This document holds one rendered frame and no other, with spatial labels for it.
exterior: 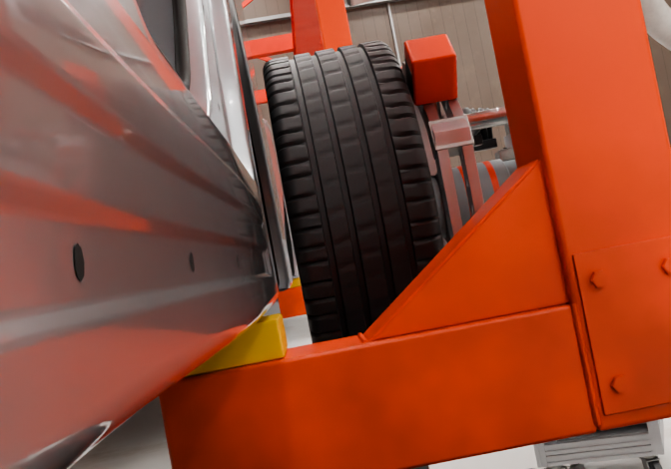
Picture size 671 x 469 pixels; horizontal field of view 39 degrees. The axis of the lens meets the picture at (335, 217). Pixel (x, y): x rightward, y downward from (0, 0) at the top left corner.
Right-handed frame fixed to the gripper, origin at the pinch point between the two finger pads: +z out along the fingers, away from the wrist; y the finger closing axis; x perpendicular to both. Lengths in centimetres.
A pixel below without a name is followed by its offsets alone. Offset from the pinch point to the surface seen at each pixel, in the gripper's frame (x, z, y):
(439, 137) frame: -21.3, 2.9, -22.0
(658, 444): -142, -80, 9
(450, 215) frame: -32.9, 5.6, -26.8
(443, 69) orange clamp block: -11.7, -2.0, -18.3
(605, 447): -144, -70, 19
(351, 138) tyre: -18.1, 17.0, -18.2
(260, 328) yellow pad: -27, 50, -47
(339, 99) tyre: -13.3, 14.6, -12.0
